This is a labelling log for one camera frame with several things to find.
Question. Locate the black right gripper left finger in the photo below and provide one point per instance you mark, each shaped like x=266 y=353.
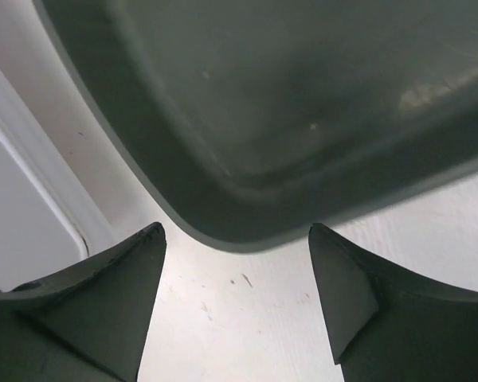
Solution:
x=88 y=322

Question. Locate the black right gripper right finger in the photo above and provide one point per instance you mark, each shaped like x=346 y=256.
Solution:
x=387 y=323

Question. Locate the dark green plastic tray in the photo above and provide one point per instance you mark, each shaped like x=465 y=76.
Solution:
x=249 y=121

